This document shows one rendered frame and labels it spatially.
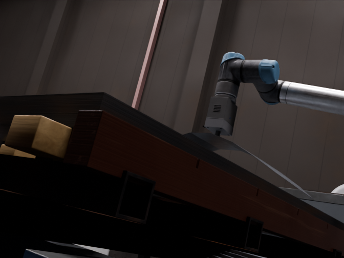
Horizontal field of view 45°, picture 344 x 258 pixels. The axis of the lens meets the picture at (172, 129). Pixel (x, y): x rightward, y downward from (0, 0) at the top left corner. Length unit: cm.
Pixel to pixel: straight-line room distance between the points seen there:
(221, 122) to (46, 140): 88
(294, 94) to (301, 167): 398
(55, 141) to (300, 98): 103
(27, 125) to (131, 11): 731
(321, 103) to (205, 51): 494
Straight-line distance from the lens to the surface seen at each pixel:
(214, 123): 132
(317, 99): 140
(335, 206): 200
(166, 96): 649
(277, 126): 561
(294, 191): 207
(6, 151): 91
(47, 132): 50
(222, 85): 136
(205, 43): 634
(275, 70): 136
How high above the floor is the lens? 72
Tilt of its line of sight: 14 degrees up
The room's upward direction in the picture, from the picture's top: 14 degrees clockwise
